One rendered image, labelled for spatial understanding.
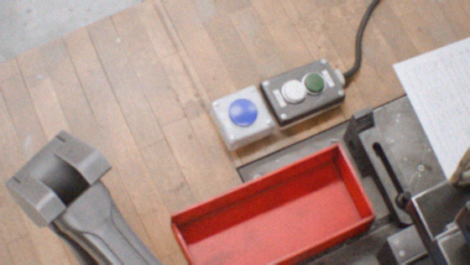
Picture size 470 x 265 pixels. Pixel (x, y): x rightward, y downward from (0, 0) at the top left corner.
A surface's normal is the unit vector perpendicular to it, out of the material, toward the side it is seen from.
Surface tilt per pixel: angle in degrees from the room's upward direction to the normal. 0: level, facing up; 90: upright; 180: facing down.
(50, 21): 0
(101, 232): 19
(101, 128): 0
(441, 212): 0
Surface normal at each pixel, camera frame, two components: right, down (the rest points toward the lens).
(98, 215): 0.29, -0.13
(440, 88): 0.08, -0.36
